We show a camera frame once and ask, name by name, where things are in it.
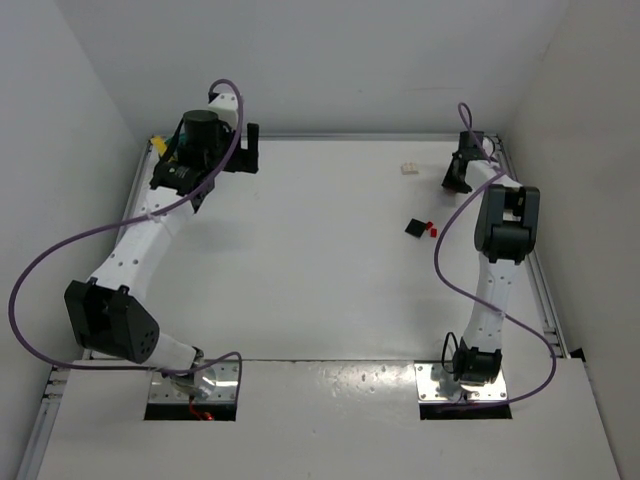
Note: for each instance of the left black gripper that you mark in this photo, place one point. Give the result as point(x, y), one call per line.
point(243, 160)

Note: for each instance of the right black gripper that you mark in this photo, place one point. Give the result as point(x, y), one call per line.
point(463, 163)

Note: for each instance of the tan lego brick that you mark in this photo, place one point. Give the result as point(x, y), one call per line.
point(409, 168)

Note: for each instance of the long yellow lego brick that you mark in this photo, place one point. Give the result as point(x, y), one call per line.
point(159, 144)

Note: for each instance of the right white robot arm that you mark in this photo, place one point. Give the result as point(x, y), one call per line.
point(505, 234)

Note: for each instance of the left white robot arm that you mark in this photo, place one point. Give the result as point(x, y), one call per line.
point(106, 312)

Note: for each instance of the black square lego plate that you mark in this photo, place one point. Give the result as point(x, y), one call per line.
point(416, 228)

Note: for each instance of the teal divided round container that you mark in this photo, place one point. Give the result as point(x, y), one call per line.
point(176, 141)

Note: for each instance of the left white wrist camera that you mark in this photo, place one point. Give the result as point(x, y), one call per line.
point(225, 106)

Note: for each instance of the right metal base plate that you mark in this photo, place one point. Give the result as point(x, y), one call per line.
point(435, 386)

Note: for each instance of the metal base plate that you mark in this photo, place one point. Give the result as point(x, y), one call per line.
point(216, 385)
point(435, 386)

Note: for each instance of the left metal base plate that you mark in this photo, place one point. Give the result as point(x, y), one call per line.
point(216, 385)

